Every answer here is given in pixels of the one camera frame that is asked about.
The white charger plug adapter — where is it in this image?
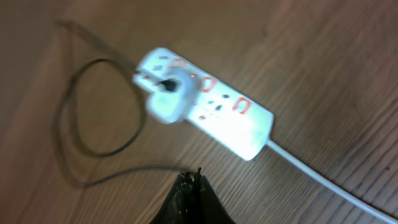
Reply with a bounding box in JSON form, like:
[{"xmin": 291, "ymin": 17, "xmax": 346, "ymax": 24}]
[{"xmin": 146, "ymin": 68, "xmax": 199, "ymax": 124}]

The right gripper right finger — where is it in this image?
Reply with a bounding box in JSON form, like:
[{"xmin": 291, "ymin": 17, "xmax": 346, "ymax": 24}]
[{"xmin": 194, "ymin": 167, "xmax": 236, "ymax": 224}]

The white power strip cord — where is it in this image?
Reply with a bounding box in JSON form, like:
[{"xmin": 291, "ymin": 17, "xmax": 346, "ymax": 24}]
[{"xmin": 266, "ymin": 139, "xmax": 398, "ymax": 224}]

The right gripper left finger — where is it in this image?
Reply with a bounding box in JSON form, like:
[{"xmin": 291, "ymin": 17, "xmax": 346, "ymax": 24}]
[{"xmin": 149, "ymin": 172, "xmax": 193, "ymax": 224}]

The white power strip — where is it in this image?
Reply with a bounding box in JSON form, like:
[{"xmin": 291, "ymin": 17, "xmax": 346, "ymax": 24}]
[{"xmin": 132, "ymin": 47, "xmax": 274, "ymax": 161}]

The black USB charging cable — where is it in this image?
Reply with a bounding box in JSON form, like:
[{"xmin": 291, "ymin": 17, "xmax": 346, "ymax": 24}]
[{"xmin": 53, "ymin": 20, "xmax": 190, "ymax": 189}]

